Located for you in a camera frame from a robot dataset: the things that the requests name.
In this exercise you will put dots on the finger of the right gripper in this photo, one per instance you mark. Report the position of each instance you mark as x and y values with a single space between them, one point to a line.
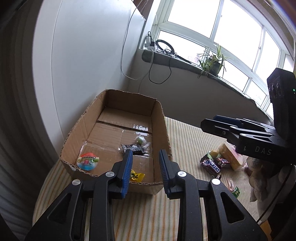
224 129
242 123

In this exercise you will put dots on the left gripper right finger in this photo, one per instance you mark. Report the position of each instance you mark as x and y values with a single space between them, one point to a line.
206 205

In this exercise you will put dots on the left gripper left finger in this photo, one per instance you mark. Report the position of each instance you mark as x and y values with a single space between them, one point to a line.
65 218

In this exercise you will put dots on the bagged sliced bread loaf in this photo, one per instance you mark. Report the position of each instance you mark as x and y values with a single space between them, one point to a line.
228 152

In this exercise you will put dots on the dark green candy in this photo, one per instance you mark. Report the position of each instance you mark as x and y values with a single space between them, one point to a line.
235 191

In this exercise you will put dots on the large Snickers bar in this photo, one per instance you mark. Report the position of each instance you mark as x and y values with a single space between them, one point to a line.
213 169

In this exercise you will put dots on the red green jelly cup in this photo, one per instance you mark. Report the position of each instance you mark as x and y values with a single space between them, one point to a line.
87 161

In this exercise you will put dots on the yellow candy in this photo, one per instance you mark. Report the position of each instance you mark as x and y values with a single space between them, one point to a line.
136 177

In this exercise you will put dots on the black patterned candy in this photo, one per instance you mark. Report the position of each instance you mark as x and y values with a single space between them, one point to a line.
137 149

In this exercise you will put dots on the brown cardboard box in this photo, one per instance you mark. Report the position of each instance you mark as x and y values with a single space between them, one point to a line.
117 117

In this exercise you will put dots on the small Snickers bar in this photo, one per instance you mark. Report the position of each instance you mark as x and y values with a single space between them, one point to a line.
222 163

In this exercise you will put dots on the pale green candy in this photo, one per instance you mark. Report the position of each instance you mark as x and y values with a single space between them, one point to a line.
140 140

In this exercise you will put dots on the pink crumpled cloth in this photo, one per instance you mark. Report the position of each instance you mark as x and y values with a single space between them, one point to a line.
269 182

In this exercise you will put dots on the striped tablecloth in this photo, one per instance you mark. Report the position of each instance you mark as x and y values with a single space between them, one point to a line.
155 217

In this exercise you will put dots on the potted spider plant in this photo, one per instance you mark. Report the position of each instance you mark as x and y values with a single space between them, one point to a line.
213 63

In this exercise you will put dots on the white power strip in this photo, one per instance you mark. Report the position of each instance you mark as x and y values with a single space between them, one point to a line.
149 43

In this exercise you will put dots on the black camera box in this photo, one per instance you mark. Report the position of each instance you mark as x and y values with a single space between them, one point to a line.
281 87

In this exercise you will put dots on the white window frame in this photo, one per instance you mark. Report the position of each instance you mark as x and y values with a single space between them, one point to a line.
243 31

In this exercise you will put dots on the black ring light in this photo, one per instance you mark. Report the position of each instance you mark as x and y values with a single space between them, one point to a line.
166 48

